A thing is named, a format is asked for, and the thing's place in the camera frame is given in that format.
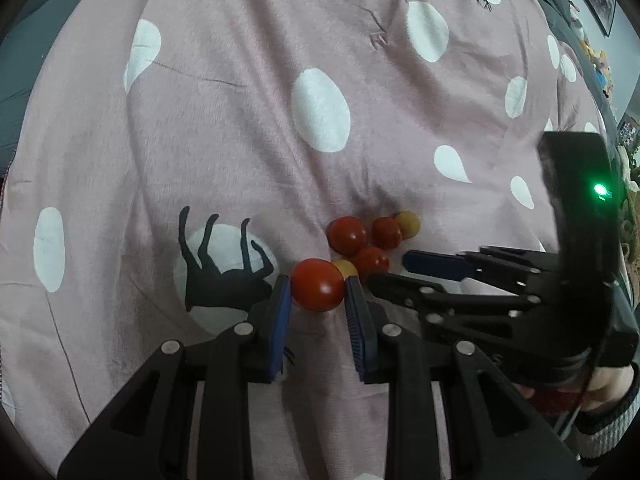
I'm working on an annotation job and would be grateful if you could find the red tomato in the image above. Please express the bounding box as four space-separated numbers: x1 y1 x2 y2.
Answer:
350 246 390 280
291 258 345 312
371 217 404 250
326 216 369 257

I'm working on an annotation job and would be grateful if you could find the tan round fruit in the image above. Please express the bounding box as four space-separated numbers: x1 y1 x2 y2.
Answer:
394 210 421 240
332 259 359 280

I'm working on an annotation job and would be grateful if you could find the person right hand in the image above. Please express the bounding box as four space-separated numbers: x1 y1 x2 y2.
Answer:
514 365 634 416

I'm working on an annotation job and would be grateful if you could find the plush toys pile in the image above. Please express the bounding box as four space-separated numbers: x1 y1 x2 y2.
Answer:
570 1 614 101

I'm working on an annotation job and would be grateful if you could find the pink polka dot cloth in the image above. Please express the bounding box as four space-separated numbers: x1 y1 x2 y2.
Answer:
1 0 604 470

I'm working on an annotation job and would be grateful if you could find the grey sofa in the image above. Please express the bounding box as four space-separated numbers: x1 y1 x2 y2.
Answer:
1 0 639 176

